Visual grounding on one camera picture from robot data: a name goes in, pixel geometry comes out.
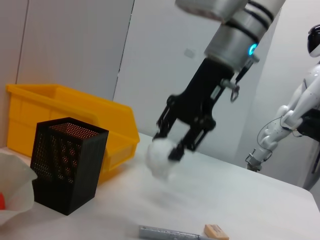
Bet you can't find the black stand mount block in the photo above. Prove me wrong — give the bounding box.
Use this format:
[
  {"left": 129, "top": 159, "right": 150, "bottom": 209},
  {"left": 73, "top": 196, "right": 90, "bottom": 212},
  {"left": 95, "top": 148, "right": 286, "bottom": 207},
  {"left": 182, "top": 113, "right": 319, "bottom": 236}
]
[{"left": 297, "top": 109, "right": 320, "bottom": 141}]

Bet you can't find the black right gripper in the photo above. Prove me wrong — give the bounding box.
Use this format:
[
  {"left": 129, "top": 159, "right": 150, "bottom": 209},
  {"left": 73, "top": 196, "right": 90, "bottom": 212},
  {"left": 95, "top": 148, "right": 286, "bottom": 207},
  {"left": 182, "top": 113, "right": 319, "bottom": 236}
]
[{"left": 152, "top": 57, "right": 239, "bottom": 163}]

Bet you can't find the right gripper cable with connector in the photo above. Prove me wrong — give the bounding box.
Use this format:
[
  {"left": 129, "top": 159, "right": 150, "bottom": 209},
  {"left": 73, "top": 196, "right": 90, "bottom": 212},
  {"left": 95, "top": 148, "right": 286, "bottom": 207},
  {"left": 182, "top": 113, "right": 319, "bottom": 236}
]
[{"left": 221, "top": 59, "right": 254, "bottom": 102}]

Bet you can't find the translucent green wavy fruit bowl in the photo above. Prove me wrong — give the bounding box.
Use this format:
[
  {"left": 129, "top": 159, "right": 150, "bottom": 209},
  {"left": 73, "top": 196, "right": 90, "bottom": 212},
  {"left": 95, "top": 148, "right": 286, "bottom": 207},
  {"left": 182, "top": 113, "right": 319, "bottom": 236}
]
[{"left": 0, "top": 147, "right": 38, "bottom": 226}]

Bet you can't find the grey silver marker pen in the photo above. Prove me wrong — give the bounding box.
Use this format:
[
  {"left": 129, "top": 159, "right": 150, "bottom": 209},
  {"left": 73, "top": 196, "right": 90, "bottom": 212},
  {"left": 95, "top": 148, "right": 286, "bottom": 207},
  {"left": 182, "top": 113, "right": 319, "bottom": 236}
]
[{"left": 138, "top": 224, "right": 208, "bottom": 240}]

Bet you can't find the white humanoid robot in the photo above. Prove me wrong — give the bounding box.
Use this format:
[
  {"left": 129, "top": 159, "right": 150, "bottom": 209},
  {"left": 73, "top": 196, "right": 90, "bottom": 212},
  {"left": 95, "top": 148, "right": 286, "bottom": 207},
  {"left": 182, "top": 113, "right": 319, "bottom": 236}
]
[{"left": 246, "top": 23, "right": 320, "bottom": 191}]

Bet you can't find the tan eraser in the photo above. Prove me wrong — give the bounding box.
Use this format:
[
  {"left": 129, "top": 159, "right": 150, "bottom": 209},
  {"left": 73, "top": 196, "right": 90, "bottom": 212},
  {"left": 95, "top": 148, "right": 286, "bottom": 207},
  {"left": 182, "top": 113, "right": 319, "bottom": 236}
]
[{"left": 203, "top": 223, "right": 230, "bottom": 240}]

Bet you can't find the white paper ball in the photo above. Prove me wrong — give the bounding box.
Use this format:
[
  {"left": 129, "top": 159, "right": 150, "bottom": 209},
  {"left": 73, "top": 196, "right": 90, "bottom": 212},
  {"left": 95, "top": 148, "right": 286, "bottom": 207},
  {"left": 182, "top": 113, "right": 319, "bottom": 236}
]
[{"left": 146, "top": 138, "right": 185, "bottom": 181}]

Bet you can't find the black mesh pen holder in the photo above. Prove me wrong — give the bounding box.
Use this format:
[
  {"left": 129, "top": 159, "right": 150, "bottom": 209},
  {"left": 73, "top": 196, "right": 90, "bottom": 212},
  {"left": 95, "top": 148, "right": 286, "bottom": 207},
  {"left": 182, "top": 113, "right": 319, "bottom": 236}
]
[{"left": 30, "top": 116, "right": 110, "bottom": 216}]

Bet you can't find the yellow plastic storage bin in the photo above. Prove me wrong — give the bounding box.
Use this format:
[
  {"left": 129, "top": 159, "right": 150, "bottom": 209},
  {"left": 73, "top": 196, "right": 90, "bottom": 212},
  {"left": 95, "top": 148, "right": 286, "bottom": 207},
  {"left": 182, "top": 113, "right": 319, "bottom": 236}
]
[{"left": 5, "top": 84, "right": 140, "bottom": 187}]

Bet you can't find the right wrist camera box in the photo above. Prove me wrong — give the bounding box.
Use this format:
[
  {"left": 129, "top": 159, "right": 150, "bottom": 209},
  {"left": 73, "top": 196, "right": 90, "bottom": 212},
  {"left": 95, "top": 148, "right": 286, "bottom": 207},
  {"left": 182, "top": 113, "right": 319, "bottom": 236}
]
[{"left": 174, "top": 0, "right": 248, "bottom": 25}]

